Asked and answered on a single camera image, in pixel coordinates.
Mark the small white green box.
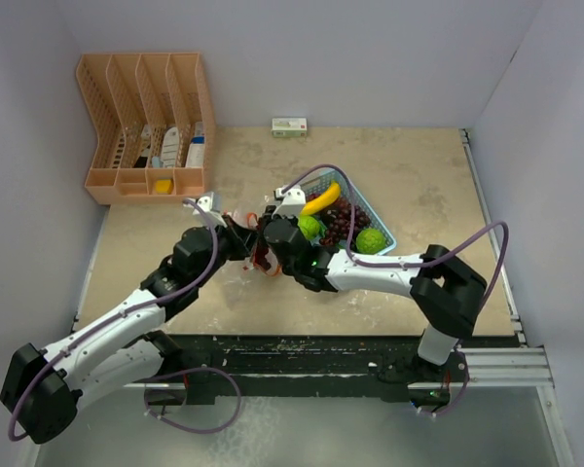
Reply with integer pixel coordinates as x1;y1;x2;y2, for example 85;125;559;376
271;118;308;138

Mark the yellow banana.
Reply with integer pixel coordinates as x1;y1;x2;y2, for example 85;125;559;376
301;181;341;216

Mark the orange desk file organizer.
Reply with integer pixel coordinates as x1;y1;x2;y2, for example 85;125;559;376
76;53;217;205

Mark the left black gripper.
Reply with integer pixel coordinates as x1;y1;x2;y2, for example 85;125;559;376
193;214;260;288

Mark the light blue plastic basket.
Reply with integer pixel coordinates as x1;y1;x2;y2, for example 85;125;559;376
294;164;397;255

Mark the yellow block in organizer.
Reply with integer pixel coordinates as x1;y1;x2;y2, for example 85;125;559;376
154;179;173;195

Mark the blue white box in organizer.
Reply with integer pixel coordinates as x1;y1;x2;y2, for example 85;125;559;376
184;122;205;168

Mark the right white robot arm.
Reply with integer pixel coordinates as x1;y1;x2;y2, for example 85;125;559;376
263;216;487;380

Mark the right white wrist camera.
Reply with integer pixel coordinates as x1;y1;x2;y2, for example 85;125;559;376
274;185;307;218

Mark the white tube in organizer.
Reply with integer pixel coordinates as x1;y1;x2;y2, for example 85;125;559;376
160;126;180;168

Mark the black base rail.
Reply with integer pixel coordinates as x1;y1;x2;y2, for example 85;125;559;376
144;332;469;408

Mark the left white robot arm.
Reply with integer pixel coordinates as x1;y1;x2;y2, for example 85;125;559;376
0;215;258;445

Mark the red grape bunch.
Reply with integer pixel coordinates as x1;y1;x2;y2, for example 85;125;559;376
311;196;371;245

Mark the clear orange-zip bag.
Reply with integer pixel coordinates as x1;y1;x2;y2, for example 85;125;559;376
226;208;281;277

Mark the green bumpy fruit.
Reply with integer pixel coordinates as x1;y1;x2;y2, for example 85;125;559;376
355;228;386;255

